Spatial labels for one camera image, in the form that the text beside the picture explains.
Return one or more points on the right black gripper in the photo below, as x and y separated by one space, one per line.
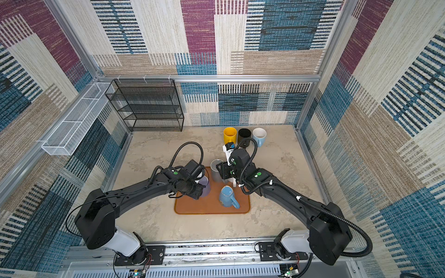
223 171

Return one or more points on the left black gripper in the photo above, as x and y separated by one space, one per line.
197 194

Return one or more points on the lavender mug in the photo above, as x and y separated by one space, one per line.
204 183

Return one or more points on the teal blue mug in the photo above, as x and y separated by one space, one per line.
227 197

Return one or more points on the yellow mug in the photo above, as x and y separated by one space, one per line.
230 135

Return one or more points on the black mug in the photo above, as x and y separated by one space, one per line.
243 134

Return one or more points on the light blue mug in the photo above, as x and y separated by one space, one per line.
259 135

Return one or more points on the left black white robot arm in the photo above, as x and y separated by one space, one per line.
96 219

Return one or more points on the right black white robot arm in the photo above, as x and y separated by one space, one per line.
327 235

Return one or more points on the grey mug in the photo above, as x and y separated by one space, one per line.
215 173

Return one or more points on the brown rectangular tray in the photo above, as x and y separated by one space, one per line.
210 203

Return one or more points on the black wire shelf rack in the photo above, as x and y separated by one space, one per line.
147 105

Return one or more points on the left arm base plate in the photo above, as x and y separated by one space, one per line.
156 254

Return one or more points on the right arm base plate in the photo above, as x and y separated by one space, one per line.
270 251

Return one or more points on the aluminium front rail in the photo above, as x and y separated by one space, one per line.
222 258

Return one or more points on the white mesh wall basket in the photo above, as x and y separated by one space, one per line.
66 138

